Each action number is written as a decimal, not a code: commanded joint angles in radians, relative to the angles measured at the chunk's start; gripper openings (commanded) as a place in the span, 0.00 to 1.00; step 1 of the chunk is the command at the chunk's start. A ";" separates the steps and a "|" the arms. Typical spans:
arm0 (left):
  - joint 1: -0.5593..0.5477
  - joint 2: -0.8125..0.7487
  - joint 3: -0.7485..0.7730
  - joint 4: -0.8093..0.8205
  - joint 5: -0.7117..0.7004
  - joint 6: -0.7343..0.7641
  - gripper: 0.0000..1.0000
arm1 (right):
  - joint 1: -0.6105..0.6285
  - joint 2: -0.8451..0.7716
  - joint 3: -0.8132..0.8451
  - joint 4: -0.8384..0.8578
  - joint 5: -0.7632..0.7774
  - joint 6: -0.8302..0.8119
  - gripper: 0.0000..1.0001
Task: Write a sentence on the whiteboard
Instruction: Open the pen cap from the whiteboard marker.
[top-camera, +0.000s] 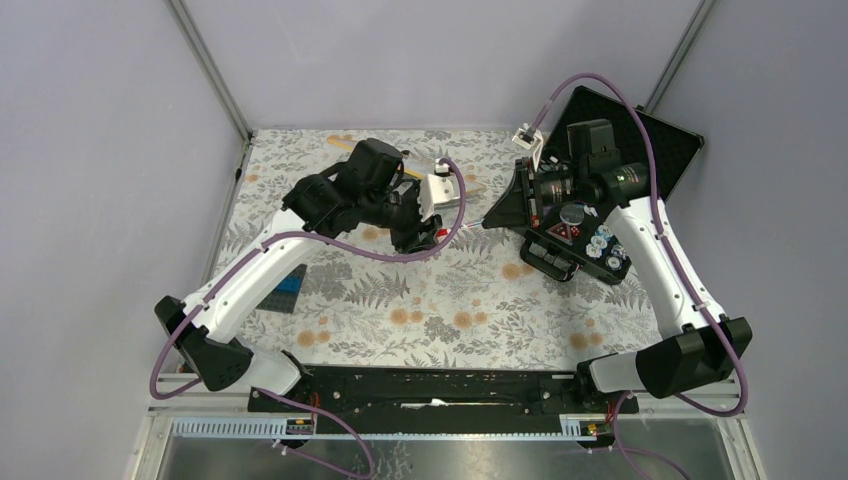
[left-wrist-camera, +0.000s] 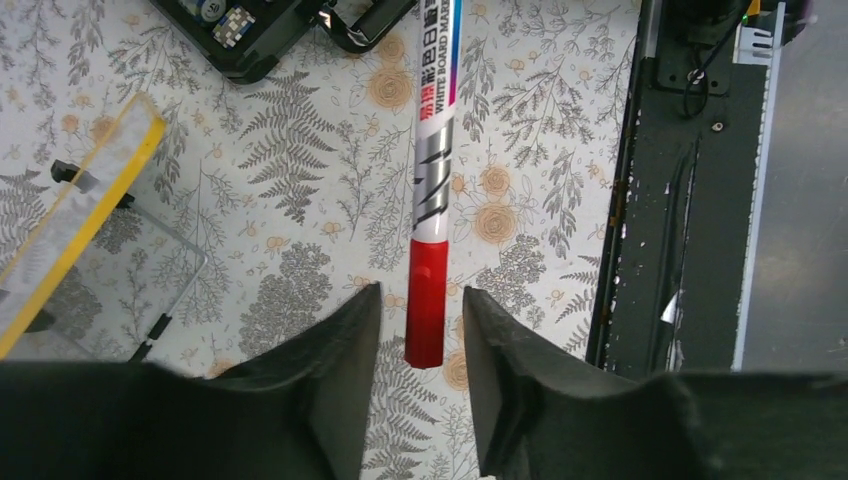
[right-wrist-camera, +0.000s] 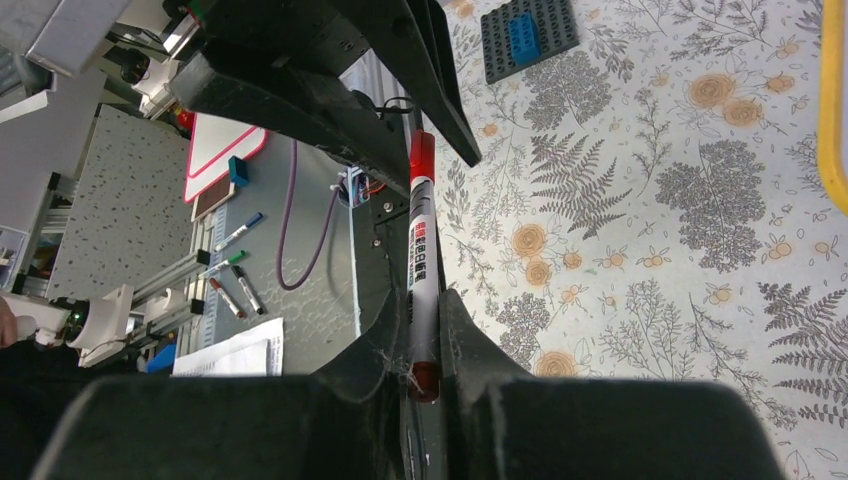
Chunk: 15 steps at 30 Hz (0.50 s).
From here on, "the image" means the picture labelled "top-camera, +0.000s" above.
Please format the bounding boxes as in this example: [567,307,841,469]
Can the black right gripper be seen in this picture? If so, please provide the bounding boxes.
[482,157,587,229]

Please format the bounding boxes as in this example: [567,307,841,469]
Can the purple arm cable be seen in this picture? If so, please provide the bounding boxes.
[528,72,750,419]
[148,157,468,402]

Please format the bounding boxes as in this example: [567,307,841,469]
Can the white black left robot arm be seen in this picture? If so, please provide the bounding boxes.
[154,138,457,411]

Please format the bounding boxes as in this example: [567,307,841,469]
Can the black poker chip case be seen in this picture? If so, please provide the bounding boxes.
[506,87,705,285]

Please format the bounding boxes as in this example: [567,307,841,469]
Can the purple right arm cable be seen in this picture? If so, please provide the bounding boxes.
[528,72,750,419]

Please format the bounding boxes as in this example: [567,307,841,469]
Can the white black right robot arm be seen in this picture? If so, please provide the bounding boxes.
[483,119,753,412]

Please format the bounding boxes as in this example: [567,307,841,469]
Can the grey blue lego plate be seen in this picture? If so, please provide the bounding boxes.
[257,264,307,314]

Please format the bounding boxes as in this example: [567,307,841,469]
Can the grey slotted cable duct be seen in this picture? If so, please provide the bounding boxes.
[171,412,611,442]

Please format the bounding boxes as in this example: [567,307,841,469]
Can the yellow framed whiteboard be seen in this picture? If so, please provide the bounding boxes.
[325,134,487,195]

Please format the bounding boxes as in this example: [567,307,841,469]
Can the white red whiteboard marker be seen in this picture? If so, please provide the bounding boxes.
[456,220,484,231]

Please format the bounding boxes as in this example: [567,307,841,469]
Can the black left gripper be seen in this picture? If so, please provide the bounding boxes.
[363,180,444,254]

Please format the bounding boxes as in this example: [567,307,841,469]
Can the aluminium frame rail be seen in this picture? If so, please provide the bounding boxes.
[164,0,253,143]

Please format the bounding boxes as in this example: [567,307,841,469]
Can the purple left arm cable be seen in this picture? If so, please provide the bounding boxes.
[148,157,468,402]

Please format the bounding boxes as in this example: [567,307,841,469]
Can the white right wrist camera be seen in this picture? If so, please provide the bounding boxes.
[512,124,545,170]

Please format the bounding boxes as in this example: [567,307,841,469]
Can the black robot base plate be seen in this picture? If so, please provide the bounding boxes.
[247,365,639,426]

